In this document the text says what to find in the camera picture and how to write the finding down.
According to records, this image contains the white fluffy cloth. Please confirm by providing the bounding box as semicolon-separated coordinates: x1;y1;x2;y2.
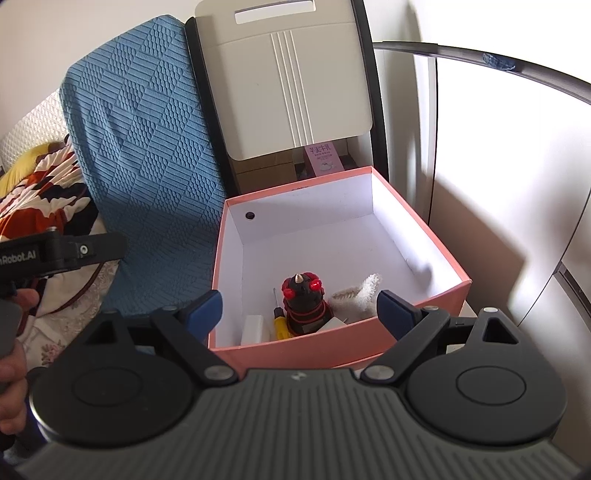
331;272;383;324

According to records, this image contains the blue textured cover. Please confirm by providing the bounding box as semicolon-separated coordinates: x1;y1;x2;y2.
60;16;228;356

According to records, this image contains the red black printed blanket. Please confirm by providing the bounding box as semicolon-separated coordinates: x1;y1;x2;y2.
0;138;100;319

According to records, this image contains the pink carton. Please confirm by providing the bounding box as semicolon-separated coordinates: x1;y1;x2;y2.
302;142;345;179

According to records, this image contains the white quilted headboard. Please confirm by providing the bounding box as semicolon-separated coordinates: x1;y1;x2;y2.
0;88;71;172

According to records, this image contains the white charger cube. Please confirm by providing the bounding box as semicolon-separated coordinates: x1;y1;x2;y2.
240;315;271;346

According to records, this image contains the brown cardboard box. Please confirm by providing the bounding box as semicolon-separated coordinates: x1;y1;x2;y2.
231;151;306;198

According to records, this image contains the black red toy figure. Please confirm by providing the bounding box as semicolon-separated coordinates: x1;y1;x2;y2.
281;272;334;336

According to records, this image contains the floral lace bed sheet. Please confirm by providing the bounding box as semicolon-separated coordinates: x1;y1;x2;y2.
25;263;122;370

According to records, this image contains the person's left hand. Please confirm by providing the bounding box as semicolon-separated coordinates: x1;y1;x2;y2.
0;288;41;435

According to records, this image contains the yellow handled screwdriver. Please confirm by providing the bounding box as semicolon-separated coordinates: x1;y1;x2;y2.
271;287;293;342

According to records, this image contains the dark curved metal rail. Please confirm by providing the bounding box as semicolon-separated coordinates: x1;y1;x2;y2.
373;41;591;103

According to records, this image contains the pink cardboard box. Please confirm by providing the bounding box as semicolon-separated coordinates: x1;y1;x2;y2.
208;166;472;370

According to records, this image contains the yellow pillow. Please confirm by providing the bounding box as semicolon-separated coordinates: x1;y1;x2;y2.
0;143;64;195

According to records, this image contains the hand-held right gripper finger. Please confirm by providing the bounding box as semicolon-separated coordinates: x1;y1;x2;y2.
85;290;240;387

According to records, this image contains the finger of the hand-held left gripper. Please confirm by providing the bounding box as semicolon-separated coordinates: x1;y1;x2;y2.
76;232;129;274

